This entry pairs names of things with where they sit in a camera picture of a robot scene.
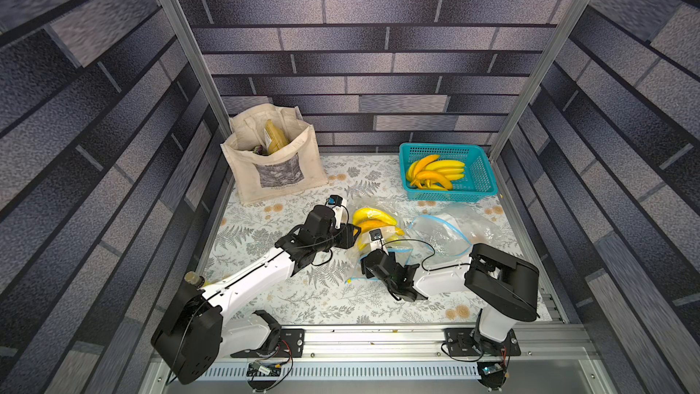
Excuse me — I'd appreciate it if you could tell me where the zip-top bag of bananas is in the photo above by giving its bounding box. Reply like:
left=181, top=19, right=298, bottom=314
left=408, top=204, right=503, bottom=269
left=346, top=195, right=413, bottom=284

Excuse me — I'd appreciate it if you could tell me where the yellow banana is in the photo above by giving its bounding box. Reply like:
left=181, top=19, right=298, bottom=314
left=445, top=173, right=465, bottom=182
left=417, top=184, right=448, bottom=192
left=406, top=161, right=425, bottom=182
left=426, top=160, right=465, bottom=171

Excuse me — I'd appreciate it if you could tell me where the orange-yellow banana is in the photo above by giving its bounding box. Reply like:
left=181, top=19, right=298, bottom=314
left=411, top=171, right=453, bottom=191
left=421, top=154, right=440, bottom=170

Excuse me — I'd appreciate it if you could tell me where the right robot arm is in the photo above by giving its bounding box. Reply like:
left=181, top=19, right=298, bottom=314
left=360, top=244, right=540, bottom=356

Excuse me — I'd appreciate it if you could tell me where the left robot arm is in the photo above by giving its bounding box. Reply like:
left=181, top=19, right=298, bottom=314
left=151, top=195, right=360, bottom=385

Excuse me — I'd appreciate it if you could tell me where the beige canvas tote bag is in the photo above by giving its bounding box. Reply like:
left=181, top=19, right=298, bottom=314
left=221, top=103, right=328, bottom=205

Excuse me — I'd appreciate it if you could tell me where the yellow item in tote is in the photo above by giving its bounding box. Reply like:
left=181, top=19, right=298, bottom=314
left=264, top=120, right=290, bottom=155

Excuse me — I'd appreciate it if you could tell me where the teal plastic basket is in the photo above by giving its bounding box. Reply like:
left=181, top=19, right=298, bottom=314
left=399, top=142, right=498, bottom=202

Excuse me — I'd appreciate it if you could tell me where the right circuit board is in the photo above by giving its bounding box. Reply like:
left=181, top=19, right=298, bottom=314
left=478, top=362, right=504, bottom=379

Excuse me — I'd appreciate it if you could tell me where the circuit board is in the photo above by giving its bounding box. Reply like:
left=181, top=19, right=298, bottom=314
left=478, top=362, right=504, bottom=379
left=246, top=361, right=282, bottom=379

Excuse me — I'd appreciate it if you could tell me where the yellow drink bottle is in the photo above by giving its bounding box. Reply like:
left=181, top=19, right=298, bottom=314
left=184, top=271, right=206, bottom=288

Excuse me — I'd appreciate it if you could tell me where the left circuit board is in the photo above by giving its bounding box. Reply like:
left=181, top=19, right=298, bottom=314
left=246, top=361, right=282, bottom=379

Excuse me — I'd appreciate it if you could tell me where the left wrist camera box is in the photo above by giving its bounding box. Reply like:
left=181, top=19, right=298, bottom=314
left=326, top=194, right=349, bottom=230

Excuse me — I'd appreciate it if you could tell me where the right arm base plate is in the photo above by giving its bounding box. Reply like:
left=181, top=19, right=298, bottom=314
left=443, top=328, right=521, bottom=359

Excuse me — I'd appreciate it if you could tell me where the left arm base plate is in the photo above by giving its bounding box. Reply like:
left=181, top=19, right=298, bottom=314
left=231, top=328, right=306, bottom=359

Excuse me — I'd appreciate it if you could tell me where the aluminium front rail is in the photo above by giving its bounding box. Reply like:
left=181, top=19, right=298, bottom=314
left=219, top=322, right=602, bottom=361

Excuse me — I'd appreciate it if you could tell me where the left aluminium frame post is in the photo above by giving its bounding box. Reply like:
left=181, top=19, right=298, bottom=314
left=159, top=0, right=232, bottom=138

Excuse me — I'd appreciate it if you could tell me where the aluminium frame post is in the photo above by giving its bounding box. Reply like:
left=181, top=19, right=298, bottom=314
left=159, top=0, right=232, bottom=138
left=487, top=0, right=618, bottom=161

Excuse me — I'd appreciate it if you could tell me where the right aluminium frame post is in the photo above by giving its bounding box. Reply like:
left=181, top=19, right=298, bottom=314
left=487, top=0, right=618, bottom=161

